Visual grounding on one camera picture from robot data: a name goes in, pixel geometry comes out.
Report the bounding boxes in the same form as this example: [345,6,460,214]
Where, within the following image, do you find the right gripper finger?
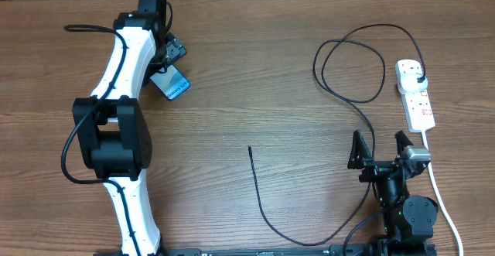
[394,130,413,155]
[347,130,374,169]

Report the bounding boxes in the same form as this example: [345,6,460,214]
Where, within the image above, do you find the white power strip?
[395,59,435,133]

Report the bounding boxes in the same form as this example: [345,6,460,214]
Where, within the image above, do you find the blue screen smartphone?
[150,65,190,101]

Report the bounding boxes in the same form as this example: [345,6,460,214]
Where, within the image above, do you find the white power strip cord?
[420,130,465,256]

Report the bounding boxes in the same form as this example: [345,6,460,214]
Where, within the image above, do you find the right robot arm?
[342,130,439,255]

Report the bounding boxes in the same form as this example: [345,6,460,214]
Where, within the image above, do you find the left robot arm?
[61,0,190,255]

